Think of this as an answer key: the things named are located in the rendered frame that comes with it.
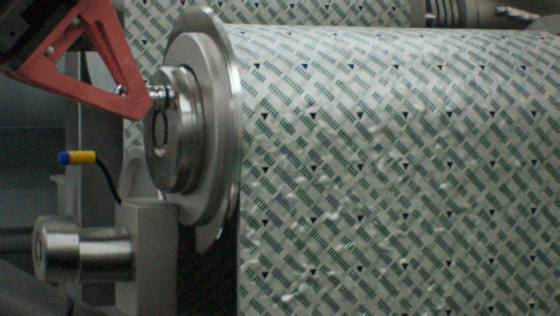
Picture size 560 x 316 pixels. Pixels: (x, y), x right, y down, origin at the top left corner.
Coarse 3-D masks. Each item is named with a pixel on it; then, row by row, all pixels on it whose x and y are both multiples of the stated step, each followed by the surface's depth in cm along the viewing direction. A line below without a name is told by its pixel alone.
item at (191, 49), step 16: (176, 48) 72; (192, 48) 69; (208, 48) 68; (176, 64) 72; (192, 64) 69; (208, 64) 67; (208, 80) 67; (208, 96) 67; (208, 112) 67; (208, 128) 67; (224, 128) 66; (208, 144) 67; (208, 160) 67; (208, 176) 67; (208, 192) 67; (192, 208) 70; (208, 208) 68; (192, 224) 70
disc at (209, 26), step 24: (192, 24) 71; (216, 24) 67; (168, 48) 75; (216, 48) 67; (240, 96) 65; (240, 120) 64; (240, 144) 64; (240, 168) 65; (216, 216) 67; (192, 240) 71; (216, 240) 68
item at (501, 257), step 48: (240, 240) 66; (288, 240) 67; (336, 240) 68; (384, 240) 69; (432, 240) 70; (480, 240) 72; (528, 240) 73; (240, 288) 66; (288, 288) 67; (336, 288) 68; (384, 288) 69; (432, 288) 71; (480, 288) 72; (528, 288) 73
